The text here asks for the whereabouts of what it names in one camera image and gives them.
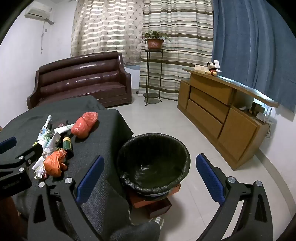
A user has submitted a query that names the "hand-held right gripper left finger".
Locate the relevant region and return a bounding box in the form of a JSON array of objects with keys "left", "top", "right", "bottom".
[{"left": 27, "top": 155, "right": 105, "bottom": 241}]

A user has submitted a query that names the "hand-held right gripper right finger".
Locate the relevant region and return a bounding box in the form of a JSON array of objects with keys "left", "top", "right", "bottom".
[{"left": 195, "top": 153, "right": 274, "bottom": 241}]

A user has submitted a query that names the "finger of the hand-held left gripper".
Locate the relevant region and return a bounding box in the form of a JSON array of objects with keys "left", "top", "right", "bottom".
[
  {"left": 0, "top": 137, "right": 18, "bottom": 155},
  {"left": 0, "top": 146, "right": 38, "bottom": 177}
]

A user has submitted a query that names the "white paper wrapper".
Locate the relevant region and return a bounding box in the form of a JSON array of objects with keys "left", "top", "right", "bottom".
[{"left": 33, "top": 134, "right": 61, "bottom": 180}]

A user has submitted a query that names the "orange plastic bag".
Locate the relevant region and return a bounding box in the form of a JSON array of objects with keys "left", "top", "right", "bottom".
[{"left": 43, "top": 148, "right": 68, "bottom": 178}]

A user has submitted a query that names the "green and white packet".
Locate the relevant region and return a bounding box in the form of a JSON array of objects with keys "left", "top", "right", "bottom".
[{"left": 37, "top": 131, "right": 51, "bottom": 143}]

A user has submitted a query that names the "dark green glass bottle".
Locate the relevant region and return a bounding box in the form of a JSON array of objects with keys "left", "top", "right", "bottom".
[{"left": 62, "top": 133, "right": 74, "bottom": 159}]

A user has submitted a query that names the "red plastic bag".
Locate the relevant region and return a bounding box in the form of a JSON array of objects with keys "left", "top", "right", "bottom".
[{"left": 70, "top": 112, "right": 99, "bottom": 139}]

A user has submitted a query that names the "trash bin with black bag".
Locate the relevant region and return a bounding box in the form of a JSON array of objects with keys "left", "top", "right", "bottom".
[{"left": 117, "top": 133, "right": 191, "bottom": 201}]

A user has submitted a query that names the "person's left forearm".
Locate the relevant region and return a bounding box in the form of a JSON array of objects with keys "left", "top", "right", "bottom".
[{"left": 0, "top": 197, "right": 22, "bottom": 241}]

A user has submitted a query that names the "dark grey tablecloth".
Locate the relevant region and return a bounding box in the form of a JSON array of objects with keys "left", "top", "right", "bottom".
[{"left": 0, "top": 95, "right": 134, "bottom": 241}]

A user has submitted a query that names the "dark brown cigarette box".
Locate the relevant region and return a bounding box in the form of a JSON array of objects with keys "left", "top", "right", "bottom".
[{"left": 54, "top": 119, "right": 70, "bottom": 128}]

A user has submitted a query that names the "white toothpaste tube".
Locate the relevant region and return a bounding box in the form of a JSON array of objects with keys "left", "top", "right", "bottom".
[{"left": 54, "top": 123, "right": 75, "bottom": 134}]

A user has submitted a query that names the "wooden cabinet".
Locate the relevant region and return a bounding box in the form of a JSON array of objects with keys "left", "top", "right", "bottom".
[{"left": 177, "top": 68, "right": 280, "bottom": 171}]

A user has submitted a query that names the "reddish brown wooden box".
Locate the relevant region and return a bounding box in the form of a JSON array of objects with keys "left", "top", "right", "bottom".
[{"left": 128, "top": 183, "right": 182, "bottom": 219}]

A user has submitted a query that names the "green striped cloth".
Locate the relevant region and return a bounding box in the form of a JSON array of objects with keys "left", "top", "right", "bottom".
[{"left": 148, "top": 217, "right": 164, "bottom": 229}]

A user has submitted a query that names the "dark grey cloth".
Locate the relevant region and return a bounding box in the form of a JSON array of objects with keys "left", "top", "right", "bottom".
[{"left": 110, "top": 219, "right": 162, "bottom": 241}]

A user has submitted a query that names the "white router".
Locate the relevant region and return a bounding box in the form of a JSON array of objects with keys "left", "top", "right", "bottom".
[{"left": 257, "top": 108, "right": 275, "bottom": 123}]

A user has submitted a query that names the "brown leather sofa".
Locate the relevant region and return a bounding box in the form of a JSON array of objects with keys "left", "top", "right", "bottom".
[{"left": 26, "top": 51, "right": 132, "bottom": 109}]

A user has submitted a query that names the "black metal plant stand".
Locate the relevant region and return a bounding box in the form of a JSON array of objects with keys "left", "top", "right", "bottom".
[{"left": 142, "top": 48, "right": 164, "bottom": 106}]

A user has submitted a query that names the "mouse plush toy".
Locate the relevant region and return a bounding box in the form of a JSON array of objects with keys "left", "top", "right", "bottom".
[{"left": 206, "top": 61, "right": 222, "bottom": 76}]

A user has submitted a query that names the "striped curtain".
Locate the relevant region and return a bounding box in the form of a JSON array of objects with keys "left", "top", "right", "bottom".
[{"left": 139, "top": 0, "right": 213, "bottom": 100}]

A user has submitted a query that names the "white air conditioner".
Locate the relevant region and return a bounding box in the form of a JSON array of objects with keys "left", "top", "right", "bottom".
[{"left": 24, "top": 1, "right": 55, "bottom": 25}]

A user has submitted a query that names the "blue curtain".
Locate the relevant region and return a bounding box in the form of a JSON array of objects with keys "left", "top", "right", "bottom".
[{"left": 211, "top": 0, "right": 296, "bottom": 116}]

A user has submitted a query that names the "potted plant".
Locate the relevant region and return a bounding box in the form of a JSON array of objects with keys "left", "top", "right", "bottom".
[{"left": 142, "top": 31, "right": 170, "bottom": 49}]

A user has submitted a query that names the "beige patterned curtain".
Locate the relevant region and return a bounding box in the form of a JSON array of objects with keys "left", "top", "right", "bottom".
[{"left": 70, "top": 0, "right": 145, "bottom": 65}]

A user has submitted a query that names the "white wall cable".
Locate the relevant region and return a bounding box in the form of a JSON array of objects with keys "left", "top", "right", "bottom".
[{"left": 40, "top": 22, "right": 48, "bottom": 54}]

